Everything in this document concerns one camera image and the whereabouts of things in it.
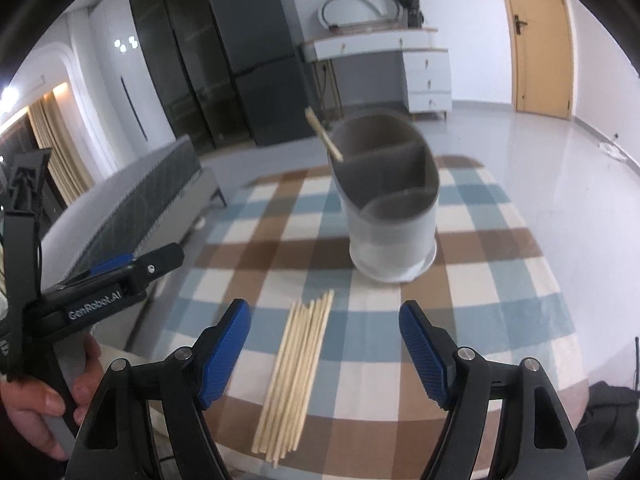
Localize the person's left hand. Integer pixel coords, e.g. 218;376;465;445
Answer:
0;332;108;461

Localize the oval mirror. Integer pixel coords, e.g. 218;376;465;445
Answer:
320;0;405;36

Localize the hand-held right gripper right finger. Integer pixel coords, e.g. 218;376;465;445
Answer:
398;300;591;480

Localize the dark bag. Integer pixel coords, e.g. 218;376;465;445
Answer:
575;380;640;476

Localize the bundle of wooden chopsticks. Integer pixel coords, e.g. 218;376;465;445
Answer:
251;289;335;468

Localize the grey utensil holder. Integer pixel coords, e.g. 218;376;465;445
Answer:
327;109;441;283

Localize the grey quilted bed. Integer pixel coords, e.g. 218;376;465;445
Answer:
40;134;228;351

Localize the white wardrobe door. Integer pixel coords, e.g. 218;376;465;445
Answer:
70;0;178;186

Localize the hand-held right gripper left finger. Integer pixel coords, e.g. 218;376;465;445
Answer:
65;299;252;480

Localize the wooden door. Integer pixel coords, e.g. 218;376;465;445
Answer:
495;0;576;120

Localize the checked tablecloth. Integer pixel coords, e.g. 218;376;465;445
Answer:
125;155;591;480

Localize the white desk with drawers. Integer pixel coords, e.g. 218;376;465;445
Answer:
301;27;453;122

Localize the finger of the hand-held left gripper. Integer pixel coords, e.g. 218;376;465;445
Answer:
90;242;185;286

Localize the wooden chopstick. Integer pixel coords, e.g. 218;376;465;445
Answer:
305;107;345;163

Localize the dark wardrobe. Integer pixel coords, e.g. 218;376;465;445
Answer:
209;0;321;148
125;0;241;153

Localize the beige curtain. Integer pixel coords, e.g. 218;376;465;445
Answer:
27;95;96;206

